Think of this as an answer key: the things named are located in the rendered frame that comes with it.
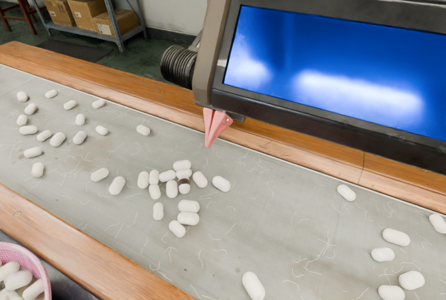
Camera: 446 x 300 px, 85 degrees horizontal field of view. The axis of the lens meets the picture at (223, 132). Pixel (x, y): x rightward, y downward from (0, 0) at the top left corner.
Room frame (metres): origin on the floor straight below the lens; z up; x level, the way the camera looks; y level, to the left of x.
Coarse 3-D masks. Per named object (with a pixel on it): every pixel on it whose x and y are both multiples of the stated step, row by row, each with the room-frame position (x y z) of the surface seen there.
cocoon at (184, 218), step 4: (184, 212) 0.21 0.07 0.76; (188, 212) 0.21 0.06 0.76; (192, 212) 0.21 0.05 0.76; (180, 216) 0.20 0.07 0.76; (184, 216) 0.20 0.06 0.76; (188, 216) 0.20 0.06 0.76; (192, 216) 0.20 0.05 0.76; (196, 216) 0.20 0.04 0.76; (180, 220) 0.20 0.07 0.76; (184, 220) 0.20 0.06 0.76; (188, 220) 0.20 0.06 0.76; (192, 220) 0.20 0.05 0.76; (196, 220) 0.20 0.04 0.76; (188, 224) 0.19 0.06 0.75; (192, 224) 0.19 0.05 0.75
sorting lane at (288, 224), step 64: (0, 64) 0.76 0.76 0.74; (0, 128) 0.44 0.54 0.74; (64, 128) 0.44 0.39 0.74; (128, 128) 0.44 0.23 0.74; (64, 192) 0.26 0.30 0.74; (128, 192) 0.26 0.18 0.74; (192, 192) 0.26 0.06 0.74; (256, 192) 0.26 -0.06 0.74; (320, 192) 0.26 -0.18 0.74; (128, 256) 0.15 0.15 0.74; (192, 256) 0.15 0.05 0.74; (256, 256) 0.15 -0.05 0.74; (320, 256) 0.15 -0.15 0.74
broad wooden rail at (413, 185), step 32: (32, 64) 0.72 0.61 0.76; (64, 64) 0.72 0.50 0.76; (96, 64) 0.72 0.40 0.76; (96, 96) 0.58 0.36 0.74; (128, 96) 0.55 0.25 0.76; (160, 96) 0.54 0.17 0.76; (192, 96) 0.54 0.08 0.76; (192, 128) 0.44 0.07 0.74; (256, 128) 0.42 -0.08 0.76; (288, 160) 0.34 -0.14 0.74; (320, 160) 0.33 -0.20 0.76; (352, 160) 0.32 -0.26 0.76; (384, 160) 0.32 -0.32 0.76; (384, 192) 0.26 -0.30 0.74; (416, 192) 0.25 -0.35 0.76
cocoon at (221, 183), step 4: (216, 176) 0.29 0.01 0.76; (212, 180) 0.28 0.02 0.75; (216, 180) 0.28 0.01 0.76; (220, 180) 0.27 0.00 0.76; (224, 180) 0.28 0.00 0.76; (216, 184) 0.27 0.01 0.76; (220, 184) 0.27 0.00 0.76; (224, 184) 0.27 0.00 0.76; (228, 184) 0.27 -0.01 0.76; (220, 188) 0.26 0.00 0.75; (224, 188) 0.26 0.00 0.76; (228, 188) 0.26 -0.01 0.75
